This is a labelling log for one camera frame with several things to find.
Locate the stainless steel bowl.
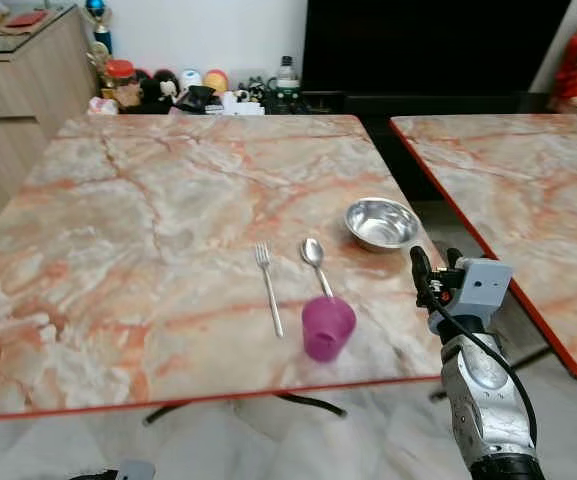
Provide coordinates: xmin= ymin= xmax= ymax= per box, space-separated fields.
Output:
xmin=344 ymin=197 xmax=422 ymax=252

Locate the silver metal spoon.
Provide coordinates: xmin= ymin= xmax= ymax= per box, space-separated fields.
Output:
xmin=300 ymin=237 xmax=335 ymax=299

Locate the purple plastic cup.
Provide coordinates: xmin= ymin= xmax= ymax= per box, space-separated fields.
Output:
xmin=301 ymin=294 xmax=357 ymax=363

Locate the silver metal fork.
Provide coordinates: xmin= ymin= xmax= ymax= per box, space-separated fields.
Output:
xmin=254 ymin=242 xmax=285 ymax=339

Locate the black television screen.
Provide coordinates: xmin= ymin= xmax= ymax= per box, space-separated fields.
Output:
xmin=301 ymin=0 xmax=575 ymax=97

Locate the clear bottle with green label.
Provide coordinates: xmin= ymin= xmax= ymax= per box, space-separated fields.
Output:
xmin=272 ymin=55 xmax=302 ymax=114

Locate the small white box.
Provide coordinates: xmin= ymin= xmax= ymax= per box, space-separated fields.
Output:
xmin=222 ymin=92 xmax=267 ymax=117

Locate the orange yellow round toy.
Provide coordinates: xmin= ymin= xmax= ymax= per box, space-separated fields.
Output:
xmin=204 ymin=69 xmax=230 ymax=95

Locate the small black pouch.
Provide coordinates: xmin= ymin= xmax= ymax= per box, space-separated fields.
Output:
xmin=182 ymin=85 xmax=220 ymax=114

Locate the white round toy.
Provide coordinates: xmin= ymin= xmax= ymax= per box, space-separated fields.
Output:
xmin=179 ymin=69 xmax=204 ymax=92

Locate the black plush toy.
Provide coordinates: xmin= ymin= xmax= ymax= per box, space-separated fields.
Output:
xmin=132 ymin=68 xmax=181 ymax=112

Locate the jar with red lid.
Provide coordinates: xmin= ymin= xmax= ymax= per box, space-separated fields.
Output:
xmin=104 ymin=59 xmax=138 ymax=107

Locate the blue and gold trophy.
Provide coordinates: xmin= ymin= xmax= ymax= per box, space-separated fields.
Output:
xmin=84 ymin=0 xmax=115 ymax=57

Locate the light wooden cabinet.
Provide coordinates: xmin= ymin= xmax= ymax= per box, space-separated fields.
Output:
xmin=0 ymin=5 xmax=100 ymax=251

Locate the flat red case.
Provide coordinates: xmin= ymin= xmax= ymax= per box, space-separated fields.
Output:
xmin=2 ymin=9 xmax=50 ymax=30

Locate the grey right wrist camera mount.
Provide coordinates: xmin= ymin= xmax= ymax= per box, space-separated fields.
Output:
xmin=454 ymin=258 xmax=513 ymax=323

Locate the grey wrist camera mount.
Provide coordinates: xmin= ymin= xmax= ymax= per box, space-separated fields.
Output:
xmin=116 ymin=460 xmax=157 ymax=480
xmin=454 ymin=258 xmax=513 ymax=323

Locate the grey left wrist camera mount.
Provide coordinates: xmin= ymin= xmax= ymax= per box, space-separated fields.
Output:
xmin=116 ymin=460 xmax=157 ymax=480

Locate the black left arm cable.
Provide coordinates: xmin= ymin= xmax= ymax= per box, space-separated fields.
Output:
xmin=66 ymin=468 xmax=119 ymax=480

